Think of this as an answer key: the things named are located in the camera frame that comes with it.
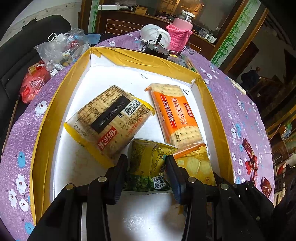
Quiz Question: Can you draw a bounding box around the yellow sandwich cracker pack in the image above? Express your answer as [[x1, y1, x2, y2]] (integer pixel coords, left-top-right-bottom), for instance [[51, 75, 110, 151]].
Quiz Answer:
[[173, 143, 216, 186]]

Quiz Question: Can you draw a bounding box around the yellow green pea snack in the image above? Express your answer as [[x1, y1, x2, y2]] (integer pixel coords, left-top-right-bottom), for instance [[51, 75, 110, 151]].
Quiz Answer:
[[123, 138, 178, 192]]

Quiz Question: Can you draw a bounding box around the brown label cracker pack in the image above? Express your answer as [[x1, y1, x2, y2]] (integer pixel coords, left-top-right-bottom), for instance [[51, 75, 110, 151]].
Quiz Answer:
[[64, 85, 155, 169]]

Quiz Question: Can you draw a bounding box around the small red candy packet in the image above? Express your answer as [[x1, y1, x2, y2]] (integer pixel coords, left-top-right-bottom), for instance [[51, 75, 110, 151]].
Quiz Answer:
[[260, 177, 272, 198]]

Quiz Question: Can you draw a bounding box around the orange soda cracker pack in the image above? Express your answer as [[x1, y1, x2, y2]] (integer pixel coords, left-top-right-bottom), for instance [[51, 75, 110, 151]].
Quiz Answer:
[[145, 83, 205, 150]]

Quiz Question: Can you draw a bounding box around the purple floral tablecloth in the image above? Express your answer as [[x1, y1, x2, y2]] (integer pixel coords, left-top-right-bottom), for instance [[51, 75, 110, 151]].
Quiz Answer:
[[1, 44, 275, 240]]

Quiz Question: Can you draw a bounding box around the dark maroon chocolate packet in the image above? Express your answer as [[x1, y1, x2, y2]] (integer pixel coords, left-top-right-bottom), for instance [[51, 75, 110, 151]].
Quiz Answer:
[[242, 138, 254, 160]]

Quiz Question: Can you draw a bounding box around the yellow white cardboard box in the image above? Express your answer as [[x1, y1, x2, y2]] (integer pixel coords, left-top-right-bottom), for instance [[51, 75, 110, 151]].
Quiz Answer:
[[29, 47, 233, 240]]

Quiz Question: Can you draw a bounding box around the cream tube on table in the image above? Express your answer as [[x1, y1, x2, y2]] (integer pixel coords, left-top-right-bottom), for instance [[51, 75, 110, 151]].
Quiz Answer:
[[230, 78, 246, 95]]

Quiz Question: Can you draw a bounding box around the red plastic bag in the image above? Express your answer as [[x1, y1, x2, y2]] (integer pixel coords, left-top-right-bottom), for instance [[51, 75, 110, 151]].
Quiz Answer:
[[20, 60, 51, 104]]

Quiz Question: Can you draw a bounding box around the clear plastic bag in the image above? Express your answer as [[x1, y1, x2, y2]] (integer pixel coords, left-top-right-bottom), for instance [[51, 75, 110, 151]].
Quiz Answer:
[[34, 28, 90, 76]]

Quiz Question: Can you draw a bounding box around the pink sleeved glass bottle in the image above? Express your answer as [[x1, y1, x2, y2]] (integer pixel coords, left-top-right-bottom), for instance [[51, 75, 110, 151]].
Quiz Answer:
[[166, 10, 195, 52]]

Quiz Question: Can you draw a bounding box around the white round container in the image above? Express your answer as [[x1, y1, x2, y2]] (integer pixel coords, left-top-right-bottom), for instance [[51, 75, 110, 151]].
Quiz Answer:
[[140, 24, 171, 49]]

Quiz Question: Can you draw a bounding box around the black sofa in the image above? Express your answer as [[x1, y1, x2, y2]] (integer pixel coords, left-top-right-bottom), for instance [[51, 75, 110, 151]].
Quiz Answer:
[[0, 14, 72, 149]]

